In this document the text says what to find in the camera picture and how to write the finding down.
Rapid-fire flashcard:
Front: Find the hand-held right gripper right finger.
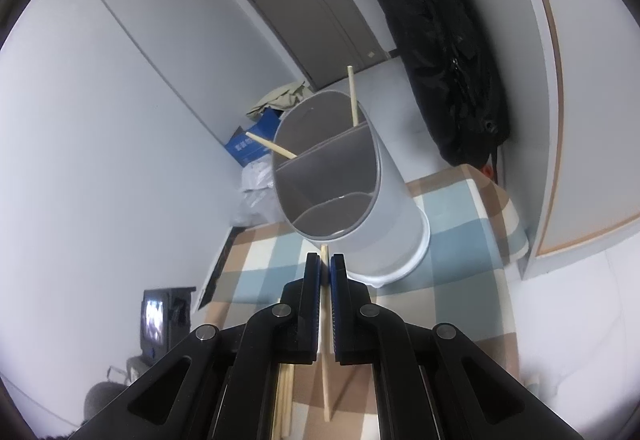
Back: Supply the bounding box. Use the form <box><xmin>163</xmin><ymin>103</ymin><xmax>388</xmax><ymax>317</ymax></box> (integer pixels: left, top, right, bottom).
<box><xmin>327</xmin><ymin>254</ymin><xmax>586</xmax><ymax>440</ymax></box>

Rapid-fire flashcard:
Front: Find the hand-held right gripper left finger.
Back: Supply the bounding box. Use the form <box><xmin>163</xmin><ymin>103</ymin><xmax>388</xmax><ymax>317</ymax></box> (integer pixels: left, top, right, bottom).
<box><xmin>75</xmin><ymin>252</ymin><xmax>326</xmax><ymax>440</ymax></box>

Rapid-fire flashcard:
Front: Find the wooden chopstick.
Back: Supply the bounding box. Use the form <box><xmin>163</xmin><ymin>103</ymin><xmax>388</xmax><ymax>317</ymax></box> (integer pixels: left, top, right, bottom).
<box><xmin>245</xmin><ymin>132</ymin><xmax>298</xmax><ymax>159</ymax></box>
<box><xmin>320</xmin><ymin>244</ymin><xmax>333</xmax><ymax>421</ymax></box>
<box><xmin>278</xmin><ymin>364</ymin><xmax>288</xmax><ymax>440</ymax></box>
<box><xmin>347</xmin><ymin>66</ymin><xmax>361</xmax><ymax>127</ymax></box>

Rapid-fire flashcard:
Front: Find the white utensil holder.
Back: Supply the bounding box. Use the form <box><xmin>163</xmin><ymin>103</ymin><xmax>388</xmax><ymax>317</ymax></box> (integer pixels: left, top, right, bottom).
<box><xmin>271</xmin><ymin>90</ymin><xmax>432</xmax><ymax>288</ymax></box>

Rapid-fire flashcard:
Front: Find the checkered tablecloth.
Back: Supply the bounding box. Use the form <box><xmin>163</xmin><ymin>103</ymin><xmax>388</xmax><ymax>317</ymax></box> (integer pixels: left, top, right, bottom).
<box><xmin>197</xmin><ymin>165</ymin><xmax>531</xmax><ymax>440</ymax></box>

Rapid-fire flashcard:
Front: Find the large grey plastic bag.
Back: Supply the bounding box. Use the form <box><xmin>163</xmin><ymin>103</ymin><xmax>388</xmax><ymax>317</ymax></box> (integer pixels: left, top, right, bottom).
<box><xmin>232</xmin><ymin>189</ymin><xmax>283</xmax><ymax>227</ymax></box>

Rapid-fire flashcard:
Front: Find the small grey plastic bag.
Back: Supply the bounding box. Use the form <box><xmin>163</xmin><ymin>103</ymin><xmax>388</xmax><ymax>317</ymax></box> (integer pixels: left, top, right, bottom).
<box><xmin>242</xmin><ymin>160</ymin><xmax>276</xmax><ymax>193</ymax></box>

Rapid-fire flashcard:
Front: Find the small screen device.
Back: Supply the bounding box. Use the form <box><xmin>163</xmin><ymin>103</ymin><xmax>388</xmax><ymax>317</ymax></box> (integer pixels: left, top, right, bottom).
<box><xmin>140</xmin><ymin>287</ymin><xmax>196</xmax><ymax>361</ymax></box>

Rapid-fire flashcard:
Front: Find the blue cardboard box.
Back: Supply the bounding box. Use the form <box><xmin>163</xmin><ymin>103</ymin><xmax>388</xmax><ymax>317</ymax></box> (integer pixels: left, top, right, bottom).
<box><xmin>223</xmin><ymin>107</ymin><xmax>282</xmax><ymax>167</ymax></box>

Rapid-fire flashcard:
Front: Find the beige cloth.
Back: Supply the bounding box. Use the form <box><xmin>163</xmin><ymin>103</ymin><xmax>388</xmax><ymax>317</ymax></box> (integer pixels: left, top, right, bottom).
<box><xmin>245</xmin><ymin>80</ymin><xmax>313</xmax><ymax>118</ymax></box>

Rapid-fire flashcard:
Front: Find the dark grey object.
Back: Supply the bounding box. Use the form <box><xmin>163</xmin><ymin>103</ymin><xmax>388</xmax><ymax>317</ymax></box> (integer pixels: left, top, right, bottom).
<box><xmin>82</xmin><ymin>355</ymin><xmax>151</xmax><ymax>427</ymax></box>

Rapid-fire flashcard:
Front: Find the black hanging bag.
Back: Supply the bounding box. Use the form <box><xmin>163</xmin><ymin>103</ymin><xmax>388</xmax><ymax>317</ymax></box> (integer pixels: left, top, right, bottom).
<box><xmin>372</xmin><ymin>0</ymin><xmax>511</xmax><ymax>167</ymax></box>

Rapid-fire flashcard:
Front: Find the white wood-trimmed wardrobe panel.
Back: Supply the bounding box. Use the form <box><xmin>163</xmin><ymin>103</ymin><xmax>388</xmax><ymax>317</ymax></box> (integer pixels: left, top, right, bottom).
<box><xmin>507</xmin><ymin>0</ymin><xmax>640</xmax><ymax>281</ymax></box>

